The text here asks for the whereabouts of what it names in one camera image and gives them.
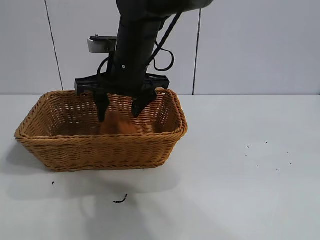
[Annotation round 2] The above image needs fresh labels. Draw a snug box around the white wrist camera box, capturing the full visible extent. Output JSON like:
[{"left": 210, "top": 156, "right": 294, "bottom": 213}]
[{"left": 87, "top": 34, "right": 118, "bottom": 54}]

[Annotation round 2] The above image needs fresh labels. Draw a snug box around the small black twig debris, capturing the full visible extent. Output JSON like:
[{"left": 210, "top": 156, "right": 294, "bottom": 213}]
[{"left": 113, "top": 193, "right": 129, "bottom": 204}]

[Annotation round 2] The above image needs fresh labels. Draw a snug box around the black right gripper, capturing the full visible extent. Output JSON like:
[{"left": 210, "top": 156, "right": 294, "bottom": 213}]
[{"left": 74, "top": 57, "right": 171, "bottom": 123}]

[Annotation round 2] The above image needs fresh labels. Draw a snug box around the woven wicker basket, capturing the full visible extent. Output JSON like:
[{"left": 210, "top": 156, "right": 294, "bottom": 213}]
[{"left": 14, "top": 87, "right": 189, "bottom": 172}]

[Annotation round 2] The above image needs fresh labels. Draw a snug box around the bumpy orange fruit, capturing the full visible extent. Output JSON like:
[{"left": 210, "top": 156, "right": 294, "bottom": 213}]
[{"left": 98, "top": 110, "right": 138, "bottom": 137}]

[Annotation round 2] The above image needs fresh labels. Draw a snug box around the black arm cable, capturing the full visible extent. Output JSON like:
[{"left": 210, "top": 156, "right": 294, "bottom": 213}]
[{"left": 146, "top": 11, "right": 183, "bottom": 72}]

